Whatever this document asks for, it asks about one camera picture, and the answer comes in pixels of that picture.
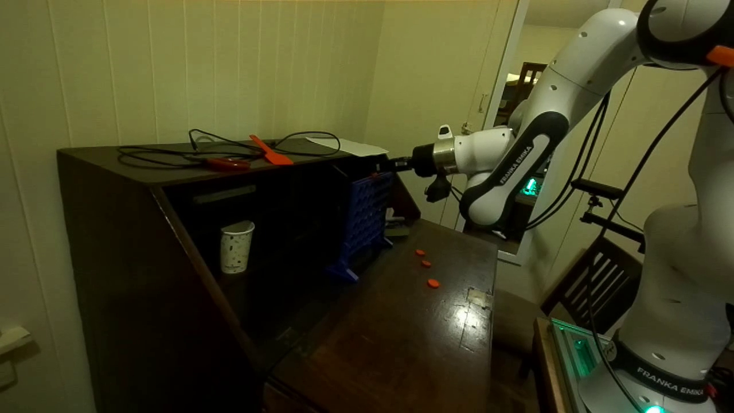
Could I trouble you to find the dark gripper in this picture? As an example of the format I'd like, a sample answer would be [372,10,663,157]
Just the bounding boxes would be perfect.
[387,144,436,176]

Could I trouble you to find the orange handled tool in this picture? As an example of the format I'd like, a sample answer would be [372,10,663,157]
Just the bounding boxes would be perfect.
[248,135,293,167]

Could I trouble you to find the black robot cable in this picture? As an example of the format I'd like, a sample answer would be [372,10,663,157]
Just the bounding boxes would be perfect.
[524,66,725,413]

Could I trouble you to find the dark wooden secretary desk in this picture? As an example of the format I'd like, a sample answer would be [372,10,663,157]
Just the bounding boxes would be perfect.
[58,142,495,413]

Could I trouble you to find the wooden chair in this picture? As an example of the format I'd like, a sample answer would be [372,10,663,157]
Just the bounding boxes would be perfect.
[542,180,645,332]

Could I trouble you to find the white paper cup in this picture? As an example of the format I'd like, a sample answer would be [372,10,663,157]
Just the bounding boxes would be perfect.
[219,221,255,275]

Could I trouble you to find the blue connect four grid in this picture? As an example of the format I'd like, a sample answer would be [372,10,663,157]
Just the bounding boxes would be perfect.
[327,173,395,283]

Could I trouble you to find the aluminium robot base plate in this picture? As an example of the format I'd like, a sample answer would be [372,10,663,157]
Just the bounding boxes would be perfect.
[551,319,635,413]

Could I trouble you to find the red and black cables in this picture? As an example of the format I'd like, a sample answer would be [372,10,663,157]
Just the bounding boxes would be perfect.
[114,126,344,173]

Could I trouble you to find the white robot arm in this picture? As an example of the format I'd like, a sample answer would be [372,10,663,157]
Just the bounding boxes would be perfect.
[406,0,734,413]

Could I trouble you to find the white paper sheet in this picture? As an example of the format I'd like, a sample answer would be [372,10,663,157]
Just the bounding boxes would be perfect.
[304,135,387,159]

